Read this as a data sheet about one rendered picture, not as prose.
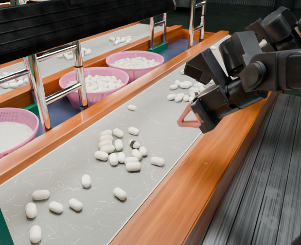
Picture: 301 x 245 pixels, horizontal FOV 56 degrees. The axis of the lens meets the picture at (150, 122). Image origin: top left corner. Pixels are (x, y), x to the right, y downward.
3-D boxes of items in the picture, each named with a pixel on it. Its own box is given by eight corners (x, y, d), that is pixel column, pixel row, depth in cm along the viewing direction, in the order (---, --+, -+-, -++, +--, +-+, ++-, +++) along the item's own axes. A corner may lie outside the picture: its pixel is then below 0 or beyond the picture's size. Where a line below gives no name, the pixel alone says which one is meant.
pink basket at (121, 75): (136, 89, 124) (135, 68, 119) (119, 119, 101) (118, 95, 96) (78, 85, 128) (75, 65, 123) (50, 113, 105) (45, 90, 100)
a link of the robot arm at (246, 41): (205, 53, 56) (236, 13, 45) (241, 48, 59) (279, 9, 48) (223, 107, 53) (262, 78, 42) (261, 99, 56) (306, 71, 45)
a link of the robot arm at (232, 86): (217, 77, 54) (249, 59, 49) (232, 79, 58) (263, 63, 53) (228, 110, 52) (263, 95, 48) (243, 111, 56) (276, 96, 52)
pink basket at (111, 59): (173, 75, 139) (173, 56, 134) (144, 94, 119) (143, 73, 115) (128, 65, 151) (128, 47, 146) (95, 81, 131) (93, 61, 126)
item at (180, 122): (165, 115, 63) (197, 97, 56) (179, 103, 68) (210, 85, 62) (181, 140, 63) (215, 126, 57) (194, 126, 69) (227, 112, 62)
